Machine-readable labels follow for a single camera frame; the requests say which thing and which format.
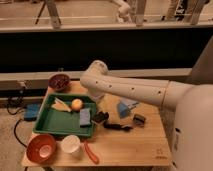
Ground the red plastic bowl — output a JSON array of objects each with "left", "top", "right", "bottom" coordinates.
[{"left": 26, "top": 134, "right": 56, "bottom": 164}]

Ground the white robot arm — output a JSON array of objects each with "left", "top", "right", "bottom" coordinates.
[{"left": 80, "top": 60, "right": 213, "bottom": 171}]

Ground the green plastic tray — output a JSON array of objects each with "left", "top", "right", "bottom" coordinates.
[{"left": 33, "top": 93, "right": 97, "bottom": 137}]

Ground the yellow banana piece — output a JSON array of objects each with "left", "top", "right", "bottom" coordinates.
[{"left": 52, "top": 98, "right": 71, "bottom": 112}]

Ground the blue power box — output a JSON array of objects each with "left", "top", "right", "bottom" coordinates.
[{"left": 24, "top": 104, "right": 40, "bottom": 121}]

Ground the black oval object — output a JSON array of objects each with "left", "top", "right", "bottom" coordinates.
[{"left": 91, "top": 111, "right": 109, "bottom": 124}]

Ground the white paper cup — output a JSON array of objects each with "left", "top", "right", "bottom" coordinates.
[{"left": 61, "top": 135, "right": 81, "bottom": 154}]

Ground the red plastic spoon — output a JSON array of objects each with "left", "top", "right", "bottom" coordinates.
[{"left": 83, "top": 141, "right": 99, "bottom": 164}]

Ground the yellow apple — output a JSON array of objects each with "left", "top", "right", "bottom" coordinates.
[{"left": 71, "top": 99, "right": 83, "bottom": 111}]

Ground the black cable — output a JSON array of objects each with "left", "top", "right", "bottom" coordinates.
[{"left": 6, "top": 87, "right": 29, "bottom": 149}]

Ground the black handled tool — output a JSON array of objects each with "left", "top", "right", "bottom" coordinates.
[{"left": 104, "top": 123, "right": 133, "bottom": 131}]

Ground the dark maroon bowl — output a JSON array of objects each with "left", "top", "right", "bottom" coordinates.
[{"left": 48, "top": 74, "right": 70, "bottom": 92}]

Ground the blue sponge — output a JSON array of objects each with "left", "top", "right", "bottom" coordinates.
[{"left": 79, "top": 108, "right": 91, "bottom": 126}]

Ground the small dark box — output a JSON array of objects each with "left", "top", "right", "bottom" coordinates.
[{"left": 133, "top": 114, "right": 146, "bottom": 127}]

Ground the blue cloth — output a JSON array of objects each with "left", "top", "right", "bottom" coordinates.
[{"left": 117, "top": 98, "right": 139, "bottom": 118}]

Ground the wooden table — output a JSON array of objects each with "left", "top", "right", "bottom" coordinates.
[{"left": 21, "top": 80, "right": 173, "bottom": 168}]

